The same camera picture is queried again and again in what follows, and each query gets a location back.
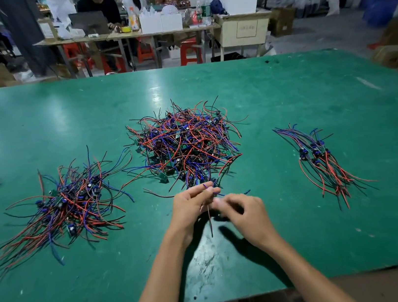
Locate person's right hand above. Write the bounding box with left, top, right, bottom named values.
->
left=209, top=187, right=284, bottom=262

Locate cream cabinet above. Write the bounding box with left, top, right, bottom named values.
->
left=211, top=10, right=278, bottom=63

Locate heap of blue bags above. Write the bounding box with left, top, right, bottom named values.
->
left=359, top=0, right=398, bottom=30

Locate long wooden work table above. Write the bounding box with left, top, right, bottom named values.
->
left=33, top=5, right=278, bottom=87

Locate person's right forearm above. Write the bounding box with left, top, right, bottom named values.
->
left=261, top=230, right=360, bottom=302

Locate small bunch of set-aside wires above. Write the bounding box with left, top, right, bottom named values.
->
left=272, top=113, right=380, bottom=219

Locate single red blue wire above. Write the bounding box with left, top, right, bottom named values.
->
left=202, top=186, right=258, bottom=238

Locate pile of wires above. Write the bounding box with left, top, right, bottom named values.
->
left=113, top=93, right=251, bottom=206

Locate brown cardboard box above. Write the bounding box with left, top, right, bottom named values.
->
left=267, top=5, right=299, bottom=38

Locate dark blue bag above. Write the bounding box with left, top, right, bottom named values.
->
left=208, top=0, right=228, bottom=17

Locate red plastic stool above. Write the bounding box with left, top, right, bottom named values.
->
left=61, top=40, right=94, bottom=73
left=134, top=40, right=157, bottom=64
left=177, top=37, right=205, bottom=67

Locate person's left forearm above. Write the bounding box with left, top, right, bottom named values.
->
left=107, top=232, right=208, bottom=302

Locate dark pillar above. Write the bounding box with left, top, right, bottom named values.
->
left=0, top=0, right=61, bottom=82

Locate grey laptop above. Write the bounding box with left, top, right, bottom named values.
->
left=68, top=8, right=111, bottom=39

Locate row of white containers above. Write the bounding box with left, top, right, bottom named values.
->
left=138, top=4, right=185, bottom=37

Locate person's left hand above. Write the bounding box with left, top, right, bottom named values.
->
left=160, top=179, right=230, bottom=250

